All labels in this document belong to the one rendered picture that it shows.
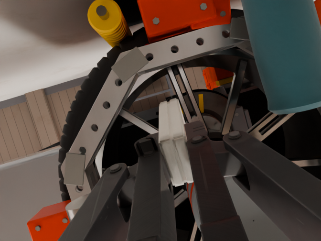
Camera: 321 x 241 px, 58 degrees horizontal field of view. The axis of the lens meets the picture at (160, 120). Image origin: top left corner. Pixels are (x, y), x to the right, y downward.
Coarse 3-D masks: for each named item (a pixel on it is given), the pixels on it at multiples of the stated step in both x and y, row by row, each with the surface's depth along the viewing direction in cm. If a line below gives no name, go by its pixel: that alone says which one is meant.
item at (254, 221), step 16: (224, 176) 37; (192, 192) 43; (240, 192) 36; (192, 208) 43; (240, 208) 36; (256, 208) 36; (256, 224) 36; (272, 224) 36; (256, 240) 36; (272, 240) 36; (288, 240) 36
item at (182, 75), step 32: (192, 64) 71; (224, 64) 71; (128, 96) 58; (192, 96) 60; (224, 128) 60; (256, 128) 60; (288, 128) 77; (320, 128) 61; (96, 160) 59; (320, 160) 61; (192, 224) 63
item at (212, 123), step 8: (184, 96) 108; (208, 96) 108; (216, 96) 108; (208, 104) 109; (216, 104) 109; (224, 104) 109; (192, 112) 109; (208, 112) 109; (216, 112) 109; (184, 120) 109; (208, 120) 105; (216, 120) 105; (216, 128) 105
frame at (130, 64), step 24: (240, 24) 48; (144, 48) 49; (168, 48) 49; (192, 48) 49; (216, 48) 49; (240, 48) 54; (120, 72) 49; (144, 72) 52; (120, 96) 49; (96, 120) 50; (72, 144) 50; (96, 144) 50; (72, 168) 50; (72, 192) 51
